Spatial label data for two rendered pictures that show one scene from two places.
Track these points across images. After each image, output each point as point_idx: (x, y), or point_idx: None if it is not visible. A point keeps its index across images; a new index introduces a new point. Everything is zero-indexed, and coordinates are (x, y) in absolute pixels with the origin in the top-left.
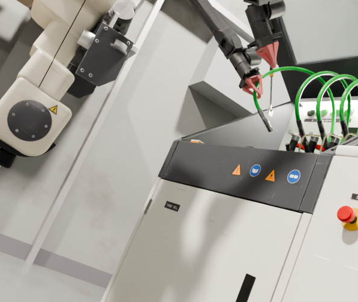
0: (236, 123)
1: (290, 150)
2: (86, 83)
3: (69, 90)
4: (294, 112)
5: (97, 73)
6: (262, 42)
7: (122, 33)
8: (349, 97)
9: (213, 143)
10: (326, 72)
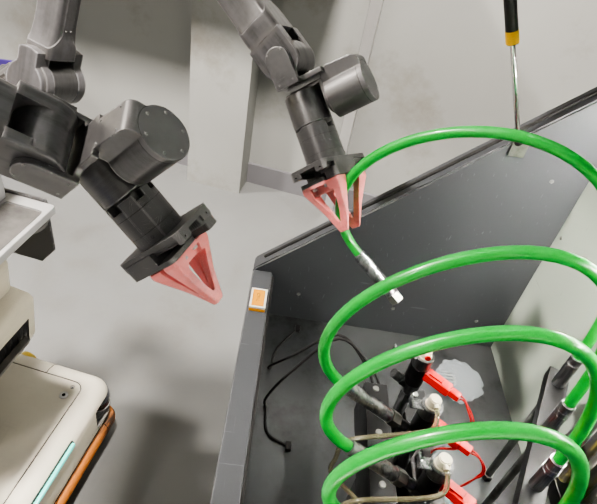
0: (395, 203)
1: (405, 385)
2: (37, 239)
3: (24, 252)
4: None
5: None
6: (134, 272)
7: (69, 102)
8: None
9: (338, 255)
10: (433, 271)
